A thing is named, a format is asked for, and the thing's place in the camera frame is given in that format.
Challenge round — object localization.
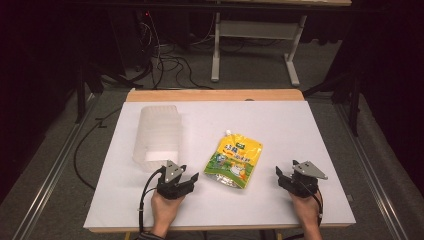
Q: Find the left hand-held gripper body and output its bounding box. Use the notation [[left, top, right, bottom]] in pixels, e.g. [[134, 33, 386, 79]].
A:
[[156, 159, 196, 201]]

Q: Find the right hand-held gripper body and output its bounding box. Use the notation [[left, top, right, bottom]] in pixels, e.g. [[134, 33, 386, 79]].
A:
[[277, 160, 329, 199]]

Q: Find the person's left hand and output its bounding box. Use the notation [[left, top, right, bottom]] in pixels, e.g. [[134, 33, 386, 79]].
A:
[[150, 191, 186, 235]]

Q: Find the person's right hand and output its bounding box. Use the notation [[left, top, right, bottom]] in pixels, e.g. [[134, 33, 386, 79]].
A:
[[288, 191, 323, 231]]

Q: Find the translucent plastic container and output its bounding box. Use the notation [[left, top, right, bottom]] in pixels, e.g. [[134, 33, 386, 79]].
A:
[[132, 104, 184, 174]]

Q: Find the white table cover sheet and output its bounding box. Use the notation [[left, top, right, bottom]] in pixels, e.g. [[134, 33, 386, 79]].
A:
[[83, 100, 357, 231]]

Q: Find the yellow green spouted pouch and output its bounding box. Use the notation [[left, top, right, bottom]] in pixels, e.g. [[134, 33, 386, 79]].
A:
[[203, 129, 264, 190]]

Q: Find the black stand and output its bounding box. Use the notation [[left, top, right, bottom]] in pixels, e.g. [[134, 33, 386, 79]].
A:
[[74, 49, 134, 125], [302, 66, 364, 138]]

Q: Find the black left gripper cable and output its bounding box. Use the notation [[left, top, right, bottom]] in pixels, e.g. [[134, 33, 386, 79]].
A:
[[137, 166, 167, 234]]

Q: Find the metal floor rail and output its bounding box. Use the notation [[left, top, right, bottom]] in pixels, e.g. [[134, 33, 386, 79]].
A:
[[334, 103, 409, 240], [12, 93, 101, 240]]

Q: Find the black floor cable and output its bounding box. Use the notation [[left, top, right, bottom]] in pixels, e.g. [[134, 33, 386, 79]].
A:
[[73, 107, 124, 191]]

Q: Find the tangle of black floor cables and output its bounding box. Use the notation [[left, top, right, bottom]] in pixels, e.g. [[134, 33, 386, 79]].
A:
[[133, 11, 214, 91]]

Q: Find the white metal desk frame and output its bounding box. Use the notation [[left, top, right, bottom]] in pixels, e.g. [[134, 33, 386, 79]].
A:
[[210, 11, 308, 88]]

